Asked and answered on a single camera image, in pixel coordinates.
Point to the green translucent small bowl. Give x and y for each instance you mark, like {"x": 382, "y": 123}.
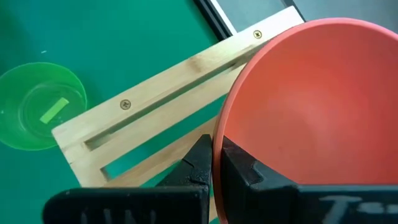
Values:
{"x": 18, "y": 93}

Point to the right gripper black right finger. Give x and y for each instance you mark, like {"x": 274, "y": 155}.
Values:
{"x": 245, "y": 183}

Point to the wooden slatted shelf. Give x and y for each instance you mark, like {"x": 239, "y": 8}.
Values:
{"x": 155, "y": 96}

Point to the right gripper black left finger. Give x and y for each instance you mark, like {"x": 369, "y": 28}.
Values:
{"x": 196, "y": 165}

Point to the green table mat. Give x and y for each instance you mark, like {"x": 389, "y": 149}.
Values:
{"x": 93, "y": 31}

